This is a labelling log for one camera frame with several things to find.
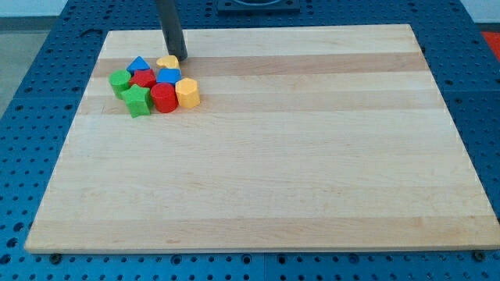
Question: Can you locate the yellow hexagon block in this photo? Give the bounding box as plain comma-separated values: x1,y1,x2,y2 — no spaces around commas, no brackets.
175,77,201,108

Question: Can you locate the light wooden board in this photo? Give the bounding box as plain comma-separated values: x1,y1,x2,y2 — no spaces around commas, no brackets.
25,24,499,254

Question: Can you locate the red star block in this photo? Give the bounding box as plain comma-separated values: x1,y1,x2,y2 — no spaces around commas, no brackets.
129,69,156,88

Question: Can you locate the yellow heart block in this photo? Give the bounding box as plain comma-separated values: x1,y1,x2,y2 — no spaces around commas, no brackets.
155,55,180,69

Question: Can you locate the blue cube block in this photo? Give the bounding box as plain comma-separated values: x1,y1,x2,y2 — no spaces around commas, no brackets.
156,68,182,86

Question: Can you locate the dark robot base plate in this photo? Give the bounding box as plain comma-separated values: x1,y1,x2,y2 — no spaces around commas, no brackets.
216,0,300,15

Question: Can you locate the dark cylindrical robot arm tool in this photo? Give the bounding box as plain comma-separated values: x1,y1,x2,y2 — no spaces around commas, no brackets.
155,0,188,62

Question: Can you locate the red object at edge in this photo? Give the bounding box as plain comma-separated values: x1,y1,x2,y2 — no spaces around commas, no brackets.
481,31,500,60

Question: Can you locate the blue triangle block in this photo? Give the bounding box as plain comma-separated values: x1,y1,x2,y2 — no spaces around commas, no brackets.
127,56,151,75

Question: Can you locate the red cylinder block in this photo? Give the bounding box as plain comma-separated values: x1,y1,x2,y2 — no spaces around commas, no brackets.
150,83,178,113

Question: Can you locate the green star block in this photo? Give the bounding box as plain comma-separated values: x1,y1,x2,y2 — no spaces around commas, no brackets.
122,84,152,118

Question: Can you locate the green cylinder block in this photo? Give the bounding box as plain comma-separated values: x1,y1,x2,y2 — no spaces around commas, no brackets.
109,69,131,99

